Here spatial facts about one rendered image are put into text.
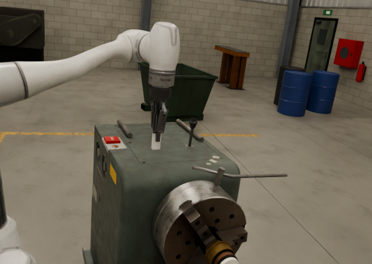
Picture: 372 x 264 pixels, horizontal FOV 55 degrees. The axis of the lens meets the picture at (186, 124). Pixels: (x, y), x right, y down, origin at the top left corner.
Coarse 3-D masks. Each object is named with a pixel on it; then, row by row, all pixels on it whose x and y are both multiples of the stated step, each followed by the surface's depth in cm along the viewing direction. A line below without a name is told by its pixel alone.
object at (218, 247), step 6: (210, 246) 111; (216, 246) 111; (222, 246) 110; (228, 246) 112; (210, 252) 110; (216, 252) 109; (222, 252) 109; (228, 252) 108; (210, 258) 109; (216, 258) 108; (222, 258) 107
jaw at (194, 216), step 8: (184, 208) 115; (192, 208) 114; (192, 216) 112; (200, 216) 111; (192, 224) 111; (200, 224) 112; (200, 232) 111; (208, 232) 112; (208, 240) 111; (216, 240) 112; (208, 248) 111
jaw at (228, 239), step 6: (234, 228) 124; (240, 228) 124; (216, 234) 120; (222, 234) 120; (228, 234) 120; (234, 234) 120; (240, 234) 121; (246, 234) 122; (222, 240) 117; (228, 240) 117; (234, 240) 118; (240, 240) 122; (246, 240) 123; (234, 246) 116
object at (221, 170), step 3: (219, 168) 119; (222, 168) 119; (219, 171) 119; (222, 171) 118; (219, 174) 119; (222, 174) 119; (216, 177) 119; (219, 177) 119; (222, 177) 119; (216, 180) 119; (219, 180) 119; (216, 183) 119; (219, 183) 120; (216, 186) 120; (213, 189) 121; (216, 189) 121
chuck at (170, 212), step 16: (192, 192) 119; (208, 192) 119; (224, 192) 125; (176, 208) 116; (208, 208) 117; (224, 208) 119; (240, 208) 122; (160, 224) 118; (176, 224) 114; (208, 224) 119; (224, 224) 122; (240, 224) 125; (160, 240) 117; (176, 240) 116; (192, 240) 118; (176, 256) 118
